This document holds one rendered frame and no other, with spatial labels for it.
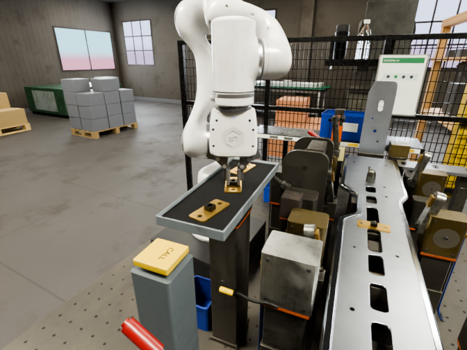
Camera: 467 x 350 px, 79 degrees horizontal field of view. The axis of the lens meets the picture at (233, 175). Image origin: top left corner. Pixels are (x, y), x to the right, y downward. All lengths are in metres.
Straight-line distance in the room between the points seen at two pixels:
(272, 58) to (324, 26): 7.74
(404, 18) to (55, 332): 6.69
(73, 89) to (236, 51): 5.87
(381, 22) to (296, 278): 6.38
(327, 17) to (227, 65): 7.80
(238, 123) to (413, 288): 0.49
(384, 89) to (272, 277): 1.15
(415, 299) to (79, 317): 0.90
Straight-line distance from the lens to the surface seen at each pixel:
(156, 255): 0.45
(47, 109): 9.24
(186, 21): 0.97
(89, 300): 1.12
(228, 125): 0.58
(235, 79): 0.56
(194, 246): 1.06
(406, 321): 0.64
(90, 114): 6.08
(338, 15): 8.28
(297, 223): 0.68
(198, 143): 0.92
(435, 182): 1.26
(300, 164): 0.84
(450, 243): 0.97
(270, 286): 0.57
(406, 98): 1.81
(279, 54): 0.58
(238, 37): 0.56
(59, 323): 1.08
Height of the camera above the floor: 1.43
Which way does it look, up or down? 22 degrees down
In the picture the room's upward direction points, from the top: straight up
